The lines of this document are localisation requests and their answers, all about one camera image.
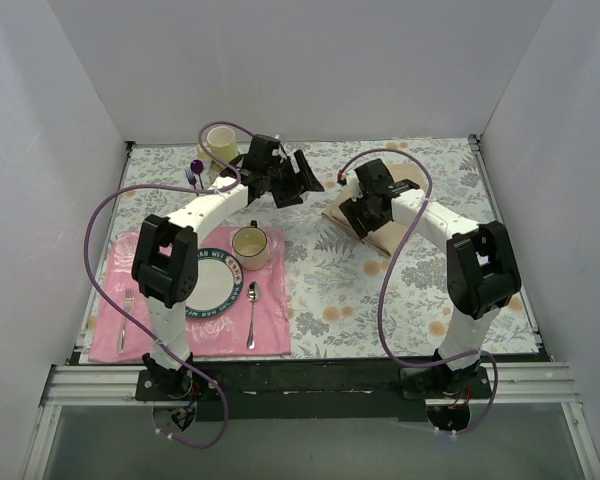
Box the beige cloth napkin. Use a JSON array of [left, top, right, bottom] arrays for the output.
[[322, 163, 428, 257]]

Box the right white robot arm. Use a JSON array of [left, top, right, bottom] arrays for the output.
[[338, 159, 522, 398]]

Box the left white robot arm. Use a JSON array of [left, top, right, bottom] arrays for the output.
[[131, 134, 324, 400]]

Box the round woven coaster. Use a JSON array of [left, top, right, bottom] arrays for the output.
[[209, 153, 244, 184]]

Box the yellow mug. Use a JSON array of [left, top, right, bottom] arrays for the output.
[[196, 125, 239, 163]]

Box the cream mug dark rim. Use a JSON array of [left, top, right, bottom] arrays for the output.
[[231, 220, 270, 271]]

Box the purple plastic spoon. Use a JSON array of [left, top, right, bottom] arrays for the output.
[[190, 159, 204, 187]]

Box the purple plastic fork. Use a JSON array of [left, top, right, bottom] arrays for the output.
[[185, 169, 203, 189]]

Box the floral tablecloth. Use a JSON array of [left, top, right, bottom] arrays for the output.
[[77, 137, 544, 365]]

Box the silver metal spoon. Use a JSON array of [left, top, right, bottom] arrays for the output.
[[246, 281, 260, 350]]

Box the white plate teal rim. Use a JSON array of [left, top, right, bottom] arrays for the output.
[[185, 248, 244, 320]]

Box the silver metal fork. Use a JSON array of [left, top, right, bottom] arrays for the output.
[[117, 288, 135, 354]]

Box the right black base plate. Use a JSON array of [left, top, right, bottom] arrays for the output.
[[399, 363, 492, 400]]

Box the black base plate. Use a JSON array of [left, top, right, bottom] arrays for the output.
[[134, 369, 220, 402], [399, 363, 492, 400]]

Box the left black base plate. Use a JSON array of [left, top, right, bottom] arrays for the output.
[[134, 369, 220, 402]]

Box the aluminium frame rail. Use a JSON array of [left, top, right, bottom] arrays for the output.
[[41, 359, 580, 406]]

